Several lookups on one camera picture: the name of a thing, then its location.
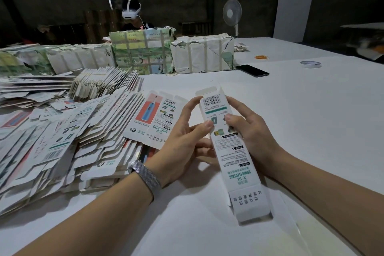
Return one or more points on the person's right forearm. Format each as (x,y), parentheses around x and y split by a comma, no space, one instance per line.
(330,202)

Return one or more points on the black smartphone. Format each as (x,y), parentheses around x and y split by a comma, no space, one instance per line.
(252,71)

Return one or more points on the fanned stack of white cartons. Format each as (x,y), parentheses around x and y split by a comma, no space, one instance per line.
(105,83)

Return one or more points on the person's left forearm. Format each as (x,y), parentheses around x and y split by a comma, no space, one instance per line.
(87,220)

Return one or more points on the person's right hand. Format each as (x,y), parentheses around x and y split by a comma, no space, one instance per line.
(255,136)

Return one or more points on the small orange tape roll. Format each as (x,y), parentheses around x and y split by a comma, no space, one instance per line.
(261,57)

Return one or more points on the white standing fan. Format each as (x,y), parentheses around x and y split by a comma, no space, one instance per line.
(232,11)

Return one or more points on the pile of cartons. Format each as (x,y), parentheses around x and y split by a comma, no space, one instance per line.
(66,139)

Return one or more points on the row of white wrapped bundles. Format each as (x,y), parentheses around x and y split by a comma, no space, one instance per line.
(60,59)

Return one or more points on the person's left hand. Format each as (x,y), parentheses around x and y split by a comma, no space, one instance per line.
(177,151)

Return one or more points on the cluttered side table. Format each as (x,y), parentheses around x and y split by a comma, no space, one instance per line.
(366,43)

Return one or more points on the small white paper stack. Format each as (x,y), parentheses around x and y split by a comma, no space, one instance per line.
(241,47)

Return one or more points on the grey band wristwatch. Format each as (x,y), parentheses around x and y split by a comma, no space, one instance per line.
(146,178)

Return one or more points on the green printed wrapped bundle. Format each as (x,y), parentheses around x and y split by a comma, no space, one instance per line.
(143,50)

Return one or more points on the white tape roll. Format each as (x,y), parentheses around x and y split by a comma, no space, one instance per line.
(301,64)

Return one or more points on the dark wooden chair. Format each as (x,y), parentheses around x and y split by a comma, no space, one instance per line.
(195,28)

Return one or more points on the toothbrush carton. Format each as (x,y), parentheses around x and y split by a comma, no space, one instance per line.
(240,175)

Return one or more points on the white board panel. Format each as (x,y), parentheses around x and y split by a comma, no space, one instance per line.
(296,2)

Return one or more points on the white head-mounted camera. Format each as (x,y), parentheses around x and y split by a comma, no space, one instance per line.
(131,10)

